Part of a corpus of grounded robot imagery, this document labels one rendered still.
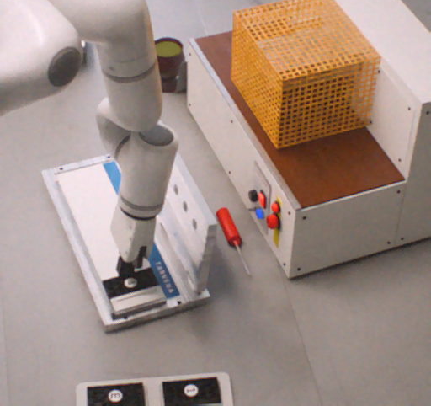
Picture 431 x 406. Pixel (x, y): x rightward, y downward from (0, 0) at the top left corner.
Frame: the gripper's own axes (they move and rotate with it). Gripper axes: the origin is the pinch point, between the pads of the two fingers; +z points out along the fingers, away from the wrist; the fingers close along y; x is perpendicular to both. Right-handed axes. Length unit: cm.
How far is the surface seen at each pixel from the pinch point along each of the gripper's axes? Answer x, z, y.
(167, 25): 36, -3, -76
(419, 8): 98, -16, -61
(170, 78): 27, -5, -51
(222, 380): 8.7, 2.0, 28.7
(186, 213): 10.3, -11.2, -0.7
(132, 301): -1.0, 1.9, 7.5
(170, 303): 5.8, 1.6, 9.7
